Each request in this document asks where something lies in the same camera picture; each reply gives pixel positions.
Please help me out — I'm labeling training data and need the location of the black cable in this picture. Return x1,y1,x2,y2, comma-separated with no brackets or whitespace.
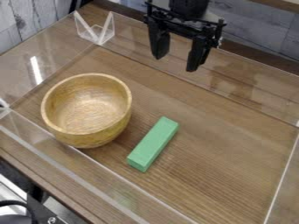
0,199,33,215

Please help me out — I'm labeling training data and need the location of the clear acrylic corner bracket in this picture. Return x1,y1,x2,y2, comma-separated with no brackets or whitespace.
74,11,115,46

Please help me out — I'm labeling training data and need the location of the black metal bracket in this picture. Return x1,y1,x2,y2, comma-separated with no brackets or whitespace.
27,195,61,224

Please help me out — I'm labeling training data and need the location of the clear acrylic enclosure wall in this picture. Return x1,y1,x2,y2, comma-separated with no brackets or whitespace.
0,16,299,224

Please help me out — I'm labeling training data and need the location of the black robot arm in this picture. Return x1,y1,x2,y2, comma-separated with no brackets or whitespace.
145,0,227,72

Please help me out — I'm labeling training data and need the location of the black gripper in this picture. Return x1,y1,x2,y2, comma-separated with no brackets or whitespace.
145,0,227,72

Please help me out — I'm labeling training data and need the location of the green rectangular block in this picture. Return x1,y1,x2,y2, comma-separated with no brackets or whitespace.
127,116,179,172

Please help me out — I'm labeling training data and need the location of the wooden bowl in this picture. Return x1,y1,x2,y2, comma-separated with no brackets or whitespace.
42,73,133,149

